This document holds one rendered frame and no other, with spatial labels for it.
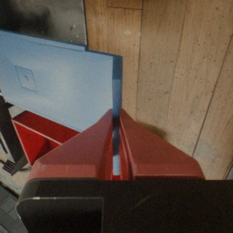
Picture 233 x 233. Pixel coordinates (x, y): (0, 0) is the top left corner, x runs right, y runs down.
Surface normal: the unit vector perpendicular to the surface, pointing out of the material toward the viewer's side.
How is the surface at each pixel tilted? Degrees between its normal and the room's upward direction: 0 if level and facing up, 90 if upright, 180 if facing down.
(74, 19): 0
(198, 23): 0
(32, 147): 90
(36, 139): 90
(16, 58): 1
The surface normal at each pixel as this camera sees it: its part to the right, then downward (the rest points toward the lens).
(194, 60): -0.51, 0.51
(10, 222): 0.04, -0.78
